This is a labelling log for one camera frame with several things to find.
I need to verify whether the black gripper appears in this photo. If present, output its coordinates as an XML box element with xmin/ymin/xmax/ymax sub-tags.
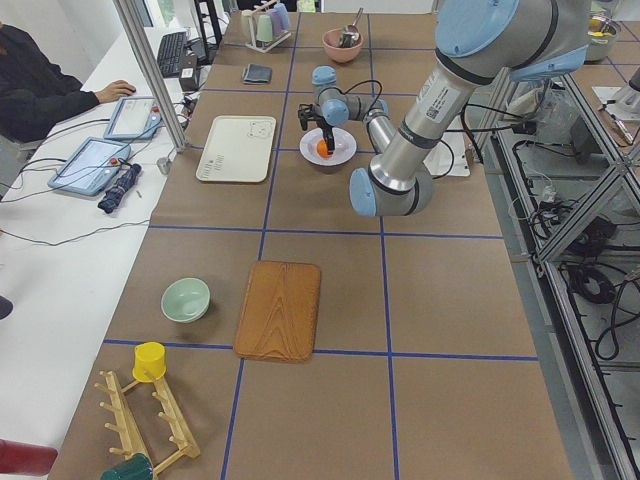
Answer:
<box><xmin>316</xmin><ymin>117</ymin><xmax>335</xmax><ymax>153</ymax></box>

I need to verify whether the orange mandarin fruit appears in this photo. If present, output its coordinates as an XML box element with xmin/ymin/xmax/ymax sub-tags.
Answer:
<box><xmin>316</xmin><ymin>140</ymin><xmax>331</xmax><ymax>158</ymax></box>

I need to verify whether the white round plate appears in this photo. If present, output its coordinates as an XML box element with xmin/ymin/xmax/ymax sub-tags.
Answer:
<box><xmin>299</xmin><ymin>128</ymin><xmax>357</xmax><ymax>167</ymax></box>

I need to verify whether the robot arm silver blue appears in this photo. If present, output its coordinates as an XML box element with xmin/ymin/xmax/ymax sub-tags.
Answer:
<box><xmin>298</xmin><ymin>0</ymin><xmax>590</xmax><ymax>216</ymax></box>

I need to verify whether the cream bear print tray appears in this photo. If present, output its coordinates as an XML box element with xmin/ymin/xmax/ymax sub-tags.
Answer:
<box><xmin>195</xmin><ymin>115</ymin><xmax>276</xmax><ymax>183</ymax></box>

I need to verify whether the person's hand on mouse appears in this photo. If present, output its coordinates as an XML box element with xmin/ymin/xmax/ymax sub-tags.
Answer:
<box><xmin>94</xmin><ymin>80</ymin><xmax>136</xmax><ymax>104</ymax></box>

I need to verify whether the grey folded cloth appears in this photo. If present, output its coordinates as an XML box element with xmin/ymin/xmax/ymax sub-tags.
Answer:
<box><xmin>241</xmin><ymin>63</ymin><xmax>272</xmax><ymax>85</ymax></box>

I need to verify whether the pink bowl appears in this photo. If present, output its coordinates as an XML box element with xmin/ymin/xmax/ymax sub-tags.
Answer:
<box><xmin>322</xmin><ymin>29</ymin><xmax>364</xmax><ymax>64</ymax></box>

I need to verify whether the metal scoop in bowl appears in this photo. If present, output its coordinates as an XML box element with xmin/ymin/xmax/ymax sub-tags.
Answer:
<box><xmin>338</xmin><ymin>7</ymin><xmax>363</xmax><ymax>48</ymax></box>

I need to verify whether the white cup rack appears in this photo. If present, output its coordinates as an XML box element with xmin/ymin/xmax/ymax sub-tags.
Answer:
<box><xmin>241</xmin><ymin>0</ymin><xmax>292</xmax><ymax>53</ymax></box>

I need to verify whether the light green hanging cup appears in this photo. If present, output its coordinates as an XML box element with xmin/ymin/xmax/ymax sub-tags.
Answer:
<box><xmin>256</xmin><ymin>14</ymin><xmax>273</xmax><ymax>44</ymax></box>

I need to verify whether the lilac hanging cup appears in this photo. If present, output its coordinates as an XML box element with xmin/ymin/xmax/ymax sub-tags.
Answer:
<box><xmin>273</xmin><ymin>3</ymin><xmax>291</xmax><ymax>30</ymax></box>

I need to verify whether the small black box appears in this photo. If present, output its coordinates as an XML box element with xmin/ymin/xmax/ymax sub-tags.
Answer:
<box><xmin>179</xmin><ymin>67</ymin><xmax>200</xmax><ymax>92</ymax></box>

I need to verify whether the small metal clamp foot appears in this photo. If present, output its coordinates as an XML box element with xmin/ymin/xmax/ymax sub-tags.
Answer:
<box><xmin>156</xmin><ymin>157</ymin><xmax>171</xmax><ymax>175</ymax></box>

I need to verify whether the black keyboard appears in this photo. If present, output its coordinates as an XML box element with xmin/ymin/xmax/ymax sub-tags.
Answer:
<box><xmin>156</xmin><ymin>31</ymin><xmax>187</xmax><ymax>78</ymax></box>

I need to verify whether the far teach pendant tablet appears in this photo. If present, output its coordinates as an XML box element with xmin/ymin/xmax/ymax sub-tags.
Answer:
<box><xmin>103</xmin><ymin>96</ymin><xmax>162</xmax><ymax>141</ymax></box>

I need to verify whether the teach pendant tablet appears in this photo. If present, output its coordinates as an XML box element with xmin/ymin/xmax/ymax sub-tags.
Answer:
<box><xmin>47</xmin><ymin>137</ymin><xmax>131</xmax><ymax>197</ymax></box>
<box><xmin>103</xmin><ymin>96</ymin><xmax>162</xmax><ymax>141</ymax></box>

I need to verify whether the brown wooden cutting board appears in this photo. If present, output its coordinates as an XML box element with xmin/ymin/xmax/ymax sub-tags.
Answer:
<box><xmin>233</xmin><ymin>261</ymin><xmax>321</xmax><ymax>363</ymax></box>

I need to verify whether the light green bowl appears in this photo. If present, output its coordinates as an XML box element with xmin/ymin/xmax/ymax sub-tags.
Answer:
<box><xmin>161</xmin><ymin>278</ymin><xmax>211</xmax><ymax>324</ymax></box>

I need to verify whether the navy folded umbrella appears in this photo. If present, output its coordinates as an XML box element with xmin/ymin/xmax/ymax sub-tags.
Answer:
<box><xmin>98</xmin><ymin>164</ymin><xmax>142</xmax><ymax>214</ymax></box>

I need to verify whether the near teach pendant tablet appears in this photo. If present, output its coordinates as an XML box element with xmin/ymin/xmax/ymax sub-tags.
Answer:
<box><xmin>47</xmin><ymin>137</ymin><xmax>131</xmax><ymax>197</ymax></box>

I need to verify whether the yellow cup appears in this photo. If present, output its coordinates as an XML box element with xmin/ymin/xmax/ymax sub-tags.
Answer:
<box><xmin>132</xmin><ymin>341</ymin><xmax>167</xmax><ymax>383</ymax></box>

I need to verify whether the person in black sweater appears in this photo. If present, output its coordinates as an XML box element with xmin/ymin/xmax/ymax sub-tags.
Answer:
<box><xmin>1</xmin><ymin>25</ymin><xmax>99</xmax><ymax>143</ymax></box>

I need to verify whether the metal pot with yellow item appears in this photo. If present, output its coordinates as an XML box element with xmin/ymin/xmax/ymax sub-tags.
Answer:
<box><xmin>586</xmin><ymin>15</ymin><xmax>621</xmax><ymax>63</ymax></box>

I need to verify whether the wooden mug rack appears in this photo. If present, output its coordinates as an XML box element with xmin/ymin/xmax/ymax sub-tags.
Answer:
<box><xmin>94</xmin><ymin>370</ymin><xmax>201</xmax><ymax>479</ymax></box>

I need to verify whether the dark green cup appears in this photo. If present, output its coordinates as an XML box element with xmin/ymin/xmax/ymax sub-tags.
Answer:
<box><xmin>100</xmin><ymin>453</ymin><xmax>154</xmax><ymax>480</ymax></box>

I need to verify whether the red cup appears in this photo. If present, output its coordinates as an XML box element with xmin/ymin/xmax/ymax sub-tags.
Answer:
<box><xmin>0</xmin><ymin>439</ymin><xmax>58</xmax><ymax>477</ymax></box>

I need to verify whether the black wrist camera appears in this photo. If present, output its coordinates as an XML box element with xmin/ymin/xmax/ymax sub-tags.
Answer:
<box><xmin>297</xmin><ymin>104</ymin><xmax>317</xmax><ymax>131</ymax></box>

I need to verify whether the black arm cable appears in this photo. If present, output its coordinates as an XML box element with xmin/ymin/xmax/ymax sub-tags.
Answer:
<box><xmin>342</xmin><ymin>79</ymin><xmax>384</xmax><ymax>114</ymax></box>

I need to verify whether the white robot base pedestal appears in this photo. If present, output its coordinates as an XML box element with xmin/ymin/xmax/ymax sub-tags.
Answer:
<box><xmin>424</xmin><ymin>131</ymin><xmax>471</xmax><ymax>178</ymax></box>

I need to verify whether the aluminium frame post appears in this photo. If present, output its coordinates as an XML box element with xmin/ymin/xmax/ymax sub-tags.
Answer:
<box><xmin>113</xmin><ymin>0</ymin><xmax>187</xmax><ymax>153</ymax></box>

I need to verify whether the aluminium side frame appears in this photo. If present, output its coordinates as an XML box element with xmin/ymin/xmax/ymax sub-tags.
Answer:
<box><xmin>468</xmin><ymin>41</ymin><xmax>639</xmax><ymax>479</ymax></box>

